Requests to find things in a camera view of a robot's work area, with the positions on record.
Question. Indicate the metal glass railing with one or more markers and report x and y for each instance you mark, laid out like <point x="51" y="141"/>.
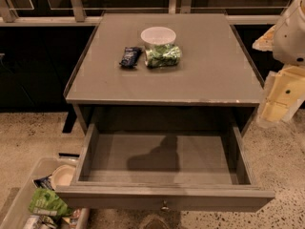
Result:
<point x="90" y="12"/>

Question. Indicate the white paper plate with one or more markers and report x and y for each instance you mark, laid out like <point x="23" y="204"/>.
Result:
<point x="62" y="176"/>

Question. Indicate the white can in bin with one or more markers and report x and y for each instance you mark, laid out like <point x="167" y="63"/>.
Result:
<point x="39" y="222"/>

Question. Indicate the dark snack packet in bin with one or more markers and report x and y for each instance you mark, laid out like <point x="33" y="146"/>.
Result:
<point x="43" y="182"/>

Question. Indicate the grey top drawer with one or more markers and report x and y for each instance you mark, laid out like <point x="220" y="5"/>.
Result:
<point x="200" y="171"/>

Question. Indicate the green crumpled snack bag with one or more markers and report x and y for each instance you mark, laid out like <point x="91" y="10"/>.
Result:
<point x="162" y="56"/>

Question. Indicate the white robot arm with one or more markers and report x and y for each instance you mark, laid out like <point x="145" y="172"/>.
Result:
<point x="293" y="16"/>

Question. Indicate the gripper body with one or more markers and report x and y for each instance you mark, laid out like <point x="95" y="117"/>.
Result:
<point x="290" y="39"/>

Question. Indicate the dark blue snack packet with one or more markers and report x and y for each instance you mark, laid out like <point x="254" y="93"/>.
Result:
<point x="130" y="57"/>

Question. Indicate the grey wooden cabinet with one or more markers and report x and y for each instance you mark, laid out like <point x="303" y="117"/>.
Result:
<point x="213" y="69"/>

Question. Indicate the small metal drawer knob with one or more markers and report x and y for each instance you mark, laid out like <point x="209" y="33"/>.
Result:
<point x="165" y="206"/>

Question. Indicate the green chip bag in bin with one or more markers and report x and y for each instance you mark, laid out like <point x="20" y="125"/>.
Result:
<point x="47" y="202"/>

